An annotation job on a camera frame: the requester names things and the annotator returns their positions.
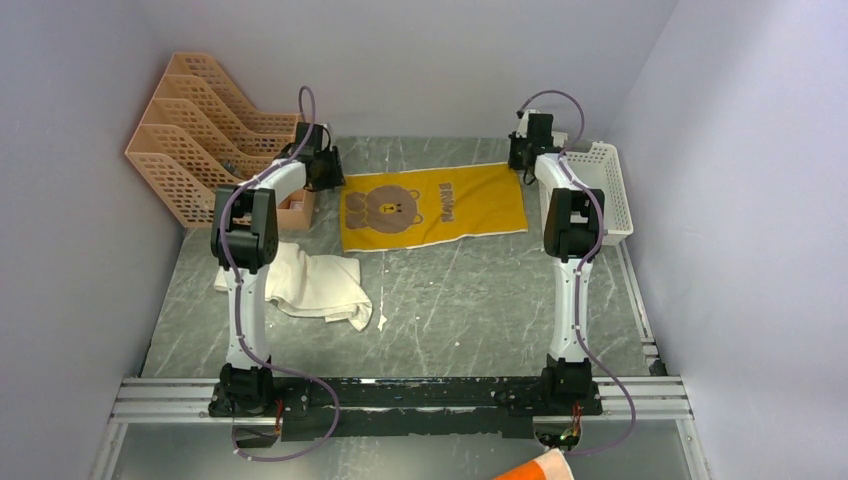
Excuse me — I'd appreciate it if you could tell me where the yellow brown bear towel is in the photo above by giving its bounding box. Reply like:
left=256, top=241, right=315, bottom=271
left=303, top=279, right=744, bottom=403
left=339, top=163, right=528, bottom=252

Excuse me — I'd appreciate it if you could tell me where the white plastic basket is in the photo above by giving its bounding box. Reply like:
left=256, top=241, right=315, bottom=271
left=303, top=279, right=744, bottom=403
left=537, top=129, right=635, bottom=247

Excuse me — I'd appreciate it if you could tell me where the white towel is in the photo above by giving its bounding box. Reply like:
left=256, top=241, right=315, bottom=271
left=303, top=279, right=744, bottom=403
left=213, top=241, right=374, bottom=333

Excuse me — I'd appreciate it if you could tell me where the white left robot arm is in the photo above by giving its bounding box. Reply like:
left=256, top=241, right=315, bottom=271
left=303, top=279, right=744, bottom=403
left=209, top=122, right=345, bottom=417

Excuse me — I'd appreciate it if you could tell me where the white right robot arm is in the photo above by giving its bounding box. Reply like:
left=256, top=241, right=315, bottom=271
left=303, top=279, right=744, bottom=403
left=508, top=109, right=604, bottom=416

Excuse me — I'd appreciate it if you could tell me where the orange plastic file rack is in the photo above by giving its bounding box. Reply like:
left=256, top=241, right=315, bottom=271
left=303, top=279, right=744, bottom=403
left=125, top=52, right=304, bottom=228

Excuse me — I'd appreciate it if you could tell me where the orange white striped object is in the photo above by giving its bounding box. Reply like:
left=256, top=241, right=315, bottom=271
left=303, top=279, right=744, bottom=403
left=495, top=449, right=575, bottom=480

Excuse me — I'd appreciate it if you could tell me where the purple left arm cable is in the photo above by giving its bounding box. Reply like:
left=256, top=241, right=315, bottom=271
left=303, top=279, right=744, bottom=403
left=217, top=85, right=342, bottom=464

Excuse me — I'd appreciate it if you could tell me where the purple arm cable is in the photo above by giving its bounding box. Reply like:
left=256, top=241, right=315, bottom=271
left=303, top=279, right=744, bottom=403
left=217, top=85, right=342, bottom=464
left=516, top=89, right=639, bottom=458

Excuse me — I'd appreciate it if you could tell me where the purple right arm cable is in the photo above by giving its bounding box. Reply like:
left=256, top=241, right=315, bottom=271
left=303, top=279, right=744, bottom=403
left=516, top=89, right=639, bottom=458

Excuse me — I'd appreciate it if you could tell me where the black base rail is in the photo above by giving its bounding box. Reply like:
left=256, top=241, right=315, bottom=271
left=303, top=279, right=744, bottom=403
left=205, top=376, right=603, bottom=441

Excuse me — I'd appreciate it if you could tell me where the aluminium frame rail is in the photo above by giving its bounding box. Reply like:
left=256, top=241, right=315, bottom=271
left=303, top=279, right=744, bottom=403
left=110, top=376, right=694, bottom=424

